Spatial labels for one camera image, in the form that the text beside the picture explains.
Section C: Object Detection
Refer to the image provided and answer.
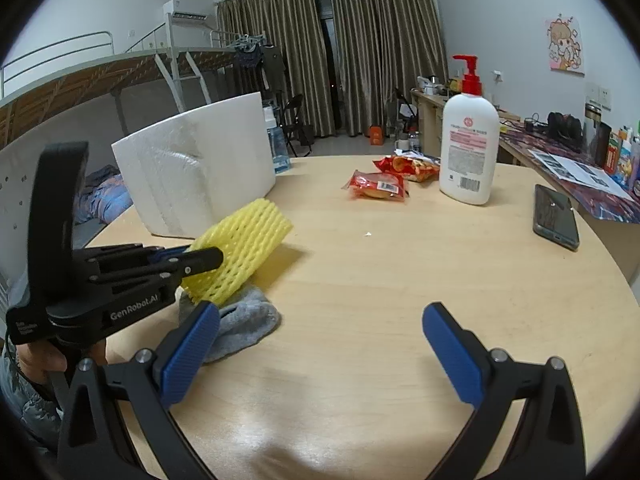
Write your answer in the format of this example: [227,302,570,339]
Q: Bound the steel thermos flask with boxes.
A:
[583,101,604,159]

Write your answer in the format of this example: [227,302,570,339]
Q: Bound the group of toiletry bottles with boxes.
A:
[604,124,640,197]

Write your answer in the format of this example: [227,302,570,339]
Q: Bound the white metal bunk bed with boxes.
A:
[125,25,271,111]
[0,30,211,311]

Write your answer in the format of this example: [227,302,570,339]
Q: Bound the folded black chair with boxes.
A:
[387,87,419,136]

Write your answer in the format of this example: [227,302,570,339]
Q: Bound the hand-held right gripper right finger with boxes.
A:
[421,301,587,480]

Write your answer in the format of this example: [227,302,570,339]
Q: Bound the brown curtain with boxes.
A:
[216,0,337,139]
[327,0,449,136]

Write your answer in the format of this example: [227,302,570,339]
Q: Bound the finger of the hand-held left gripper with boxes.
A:
[142,245,194,264]
[149,246,225,279]

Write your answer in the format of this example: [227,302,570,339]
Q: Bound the black smartphone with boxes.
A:
[532,183,581,252]

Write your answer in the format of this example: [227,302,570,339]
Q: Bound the cartoon wall poster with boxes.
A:
[544,15,586,76]

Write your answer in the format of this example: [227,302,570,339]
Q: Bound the black folding chair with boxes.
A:
[279,93,317,157]

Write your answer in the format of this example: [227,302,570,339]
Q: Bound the desk with patterned cloth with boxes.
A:
[497,119,640,282]

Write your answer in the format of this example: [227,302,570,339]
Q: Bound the black headphones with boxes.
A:
[547,111,584,154]

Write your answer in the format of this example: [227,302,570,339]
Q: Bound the grey sock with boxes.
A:
[177,285,281,365]

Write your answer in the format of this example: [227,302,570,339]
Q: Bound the light wooden desk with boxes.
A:
[410,87,452,157]

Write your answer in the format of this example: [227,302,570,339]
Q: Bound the red snack packet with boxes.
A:
[342,170,411,204]
[372,154,442,184]

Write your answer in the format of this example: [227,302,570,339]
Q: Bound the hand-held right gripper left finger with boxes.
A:
[56,300,221,480]

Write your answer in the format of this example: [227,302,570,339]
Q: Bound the person's left hand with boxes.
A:
[15,337,109,387]

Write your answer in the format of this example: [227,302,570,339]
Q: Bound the white lotion bottle red pump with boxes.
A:
[438,54,501,206]

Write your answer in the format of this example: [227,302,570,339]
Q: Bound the yellow foam fruit net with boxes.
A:
[181,198,295,307]

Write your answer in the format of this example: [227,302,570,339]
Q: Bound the white printed paper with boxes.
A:
[527,148,634,199]

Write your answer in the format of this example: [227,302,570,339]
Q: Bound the white wall switch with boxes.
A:
[585,85,614,111]

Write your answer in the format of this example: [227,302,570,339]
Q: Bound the blue checked quilt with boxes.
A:
[74,164,134,224]

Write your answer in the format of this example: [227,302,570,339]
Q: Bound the white foam box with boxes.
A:
[111,91,277,240]

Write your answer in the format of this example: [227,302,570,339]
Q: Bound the dark hanging clothes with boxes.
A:
[234,41,289,102]

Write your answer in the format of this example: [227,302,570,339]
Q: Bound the white air conditioner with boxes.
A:
[162,0,209,24]

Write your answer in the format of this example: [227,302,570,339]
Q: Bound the large clear water bottle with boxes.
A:
[262,105,292,175]

